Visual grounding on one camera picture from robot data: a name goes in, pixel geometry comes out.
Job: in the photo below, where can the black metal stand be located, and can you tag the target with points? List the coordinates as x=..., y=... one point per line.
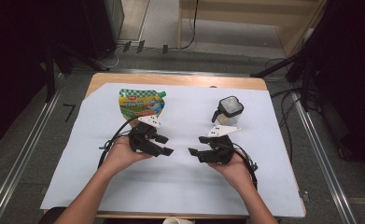
x=50, y=81

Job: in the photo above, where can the black curtain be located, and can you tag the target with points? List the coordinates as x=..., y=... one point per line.
x=12, y=62
x=351, y=77

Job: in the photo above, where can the white cup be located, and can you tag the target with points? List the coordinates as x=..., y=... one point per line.
x=177, y=221

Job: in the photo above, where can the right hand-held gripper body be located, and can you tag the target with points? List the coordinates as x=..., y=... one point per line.
x=222, y=151

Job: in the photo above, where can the person's right hand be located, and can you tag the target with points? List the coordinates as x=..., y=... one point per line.
x=237, y=172

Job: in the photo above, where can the short metal floor rail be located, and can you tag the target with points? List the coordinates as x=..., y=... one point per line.
x=171, y=72

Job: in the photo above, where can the light wooden furniture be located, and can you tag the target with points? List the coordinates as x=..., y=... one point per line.
x=248, y=14

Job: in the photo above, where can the black stand leg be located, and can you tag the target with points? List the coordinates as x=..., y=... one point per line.
x=273, y=66

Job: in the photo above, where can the clear jar with black lid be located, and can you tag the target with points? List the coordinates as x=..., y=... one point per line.
x=230, y=107

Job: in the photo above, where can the long metal floor rail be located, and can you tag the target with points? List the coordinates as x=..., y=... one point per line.
x=21, y=158
x=320, y=158

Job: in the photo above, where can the white paper sheet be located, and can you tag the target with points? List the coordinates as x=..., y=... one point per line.
x=177, y=186

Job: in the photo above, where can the black cabinet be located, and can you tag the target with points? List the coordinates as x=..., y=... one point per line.
x=99, y=25

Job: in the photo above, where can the green yellow spout pouch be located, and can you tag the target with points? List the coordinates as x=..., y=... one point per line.
x=139, y=104

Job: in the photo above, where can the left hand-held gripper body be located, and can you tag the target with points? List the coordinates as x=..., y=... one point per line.
x=141, y=138

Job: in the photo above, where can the person's left hand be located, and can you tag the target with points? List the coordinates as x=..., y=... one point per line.
x=121, y=155

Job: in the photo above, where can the wooden table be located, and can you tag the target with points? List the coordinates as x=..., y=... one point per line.
x=177, y=80

